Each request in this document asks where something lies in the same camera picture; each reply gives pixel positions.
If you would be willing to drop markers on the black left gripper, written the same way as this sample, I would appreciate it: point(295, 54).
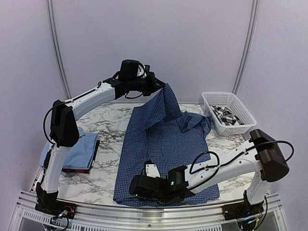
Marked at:
point(153, 87)

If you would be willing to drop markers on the blue checkered long sleeve shirt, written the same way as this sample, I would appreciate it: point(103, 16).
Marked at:
point(160, 132)

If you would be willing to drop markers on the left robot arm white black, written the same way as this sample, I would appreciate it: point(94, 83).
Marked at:
point(64, 134)

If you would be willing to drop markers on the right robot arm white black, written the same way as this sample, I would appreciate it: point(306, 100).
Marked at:
point(260, 154)

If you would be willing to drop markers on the folded red black plaid shirt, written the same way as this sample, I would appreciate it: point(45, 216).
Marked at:
point(85, 171)

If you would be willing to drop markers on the black white plaid shirt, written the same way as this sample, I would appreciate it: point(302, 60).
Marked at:
point(225, 116)

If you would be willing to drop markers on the folded light blue shirt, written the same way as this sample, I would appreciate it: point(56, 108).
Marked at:
point(81, 153)

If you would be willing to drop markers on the white plastic mesh basket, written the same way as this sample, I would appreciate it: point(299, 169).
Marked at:
point(231, 101)

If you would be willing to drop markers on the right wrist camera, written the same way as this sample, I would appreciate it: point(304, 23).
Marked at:
point(151, 170)

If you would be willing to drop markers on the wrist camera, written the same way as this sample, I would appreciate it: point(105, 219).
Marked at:
point(143, 70)
point(151, 170)

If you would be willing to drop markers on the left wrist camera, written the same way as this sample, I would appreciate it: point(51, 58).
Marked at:
point(143, 70)

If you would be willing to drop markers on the aluminium front frame rail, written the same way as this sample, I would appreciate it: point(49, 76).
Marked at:
point(112, 218)

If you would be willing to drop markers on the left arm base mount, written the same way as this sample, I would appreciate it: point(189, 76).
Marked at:
point(57, 208)

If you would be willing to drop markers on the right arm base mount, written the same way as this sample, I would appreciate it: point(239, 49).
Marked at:
point(241, 210)

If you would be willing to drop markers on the left aluminium corner post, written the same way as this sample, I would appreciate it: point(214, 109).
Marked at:
point(56, 48)

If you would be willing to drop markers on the aluminium corner post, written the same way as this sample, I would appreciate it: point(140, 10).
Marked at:
point(56, 48)
point(247, 46)

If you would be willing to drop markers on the right aluminium corner post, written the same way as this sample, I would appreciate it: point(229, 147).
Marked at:
point(247, 46)

